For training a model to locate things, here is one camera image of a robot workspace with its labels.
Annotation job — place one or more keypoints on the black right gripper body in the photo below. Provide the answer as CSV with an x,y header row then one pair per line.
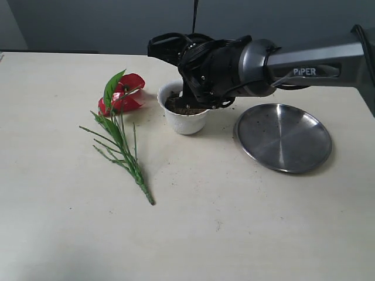
x,y
209,69

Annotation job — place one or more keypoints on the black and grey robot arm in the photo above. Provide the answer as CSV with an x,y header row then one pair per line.
x,y
342,61

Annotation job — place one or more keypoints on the clump of roots and soil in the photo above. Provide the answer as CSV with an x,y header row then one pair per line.
x,y
175,104

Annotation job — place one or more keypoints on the white scalloped flower pot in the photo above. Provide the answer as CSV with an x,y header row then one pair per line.
x,y
181,124

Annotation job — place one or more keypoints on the red artificial flower with stem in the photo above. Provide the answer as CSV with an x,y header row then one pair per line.
x,y
118,99

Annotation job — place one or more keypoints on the round stainless steel plate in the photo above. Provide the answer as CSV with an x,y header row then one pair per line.
x,y
283,138

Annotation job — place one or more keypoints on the black wrist camera on gripper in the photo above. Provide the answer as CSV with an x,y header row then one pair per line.
x,y
168,47

